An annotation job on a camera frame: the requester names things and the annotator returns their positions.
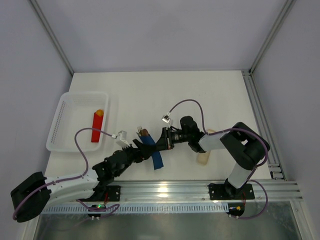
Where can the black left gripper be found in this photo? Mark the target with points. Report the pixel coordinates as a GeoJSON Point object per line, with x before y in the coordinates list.
{"type": "Point", "coordinates": [135, 152]}

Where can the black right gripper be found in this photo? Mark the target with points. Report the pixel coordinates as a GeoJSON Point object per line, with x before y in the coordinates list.
{"type": "Point", "coordinates": [168, 138]}

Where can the blue paper napkin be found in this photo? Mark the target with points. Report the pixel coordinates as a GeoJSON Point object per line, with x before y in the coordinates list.
{"type": "Point", "coordinates": [156, 156]}

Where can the brown wooden spoon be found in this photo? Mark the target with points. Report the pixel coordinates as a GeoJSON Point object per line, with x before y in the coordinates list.
{"type": "Point", "coordinates": [144, 132]}

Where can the gold fork green handle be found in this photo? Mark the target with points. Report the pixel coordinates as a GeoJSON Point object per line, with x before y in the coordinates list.
{"type": "Point", "coordinates": [139, 131]}

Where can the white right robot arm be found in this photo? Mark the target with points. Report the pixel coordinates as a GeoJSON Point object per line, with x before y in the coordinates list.
{"type": "Point", "coordinates": [242, 143]}

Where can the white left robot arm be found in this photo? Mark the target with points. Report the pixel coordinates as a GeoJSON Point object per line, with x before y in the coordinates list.
{"type": "Point", "coordinates": [39, 192]}

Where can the beige cutlery tray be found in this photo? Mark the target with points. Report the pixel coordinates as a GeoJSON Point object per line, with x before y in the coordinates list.
{"type": "Point", "coordinates": [203, 157]}

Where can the red bottle orange cap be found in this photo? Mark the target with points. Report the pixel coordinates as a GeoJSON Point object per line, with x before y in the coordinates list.
{"type": "Point", "coordinates": [97, 123]}

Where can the white plastic basket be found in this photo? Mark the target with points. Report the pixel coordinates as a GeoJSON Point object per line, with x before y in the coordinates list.
{"type": "Point", "coordinates": [74, 112]}

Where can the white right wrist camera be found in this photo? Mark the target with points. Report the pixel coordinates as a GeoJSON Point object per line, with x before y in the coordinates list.
{"type": "Point", "coordinates": [166, 119]}

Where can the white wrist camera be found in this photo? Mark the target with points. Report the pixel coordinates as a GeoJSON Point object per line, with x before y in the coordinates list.
{"type": "Point", "coordinates": [166, 119]}
{"type": "Point", "coordinates": [121, 139]}

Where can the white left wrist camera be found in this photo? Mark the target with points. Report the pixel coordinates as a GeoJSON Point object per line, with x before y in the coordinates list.
{"type": "Point", "coordinates": [121, 139]}

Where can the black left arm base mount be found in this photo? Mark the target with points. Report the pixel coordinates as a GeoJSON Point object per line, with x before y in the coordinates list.
{"type": "Point", "coordinates": [108, 193]}

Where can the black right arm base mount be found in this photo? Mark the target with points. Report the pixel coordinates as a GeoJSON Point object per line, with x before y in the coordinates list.
{"type": "Point", "coordinates": [223, 192]}

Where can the white slotted cable duct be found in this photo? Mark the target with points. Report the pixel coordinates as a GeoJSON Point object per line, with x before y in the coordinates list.
{"type": "Point", "coordinates": [144, 208]}

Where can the aluminium side rail right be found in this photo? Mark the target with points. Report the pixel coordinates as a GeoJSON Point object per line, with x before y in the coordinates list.
{"type": "Point", "coordinates": [274, 163]}

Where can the aluminium table edge rail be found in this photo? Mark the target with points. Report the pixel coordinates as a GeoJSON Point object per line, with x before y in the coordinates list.
{"type": "Point", "coordinates": [194, 191]}

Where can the aluminium frame post left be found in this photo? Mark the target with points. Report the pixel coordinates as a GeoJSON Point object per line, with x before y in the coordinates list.
{"type": "Point", "coordinates": [51, 35]}

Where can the aluminium frame post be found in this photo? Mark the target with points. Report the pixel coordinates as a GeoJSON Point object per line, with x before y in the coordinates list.
{"type": "Point", "coordinates": [51, 35]}
{"type": "Point", "coordinates": [276, 26]}

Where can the aluminium frame post right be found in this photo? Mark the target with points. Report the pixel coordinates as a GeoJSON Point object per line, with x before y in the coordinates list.
{"type": "Point", "coordinates": [276, 26]}

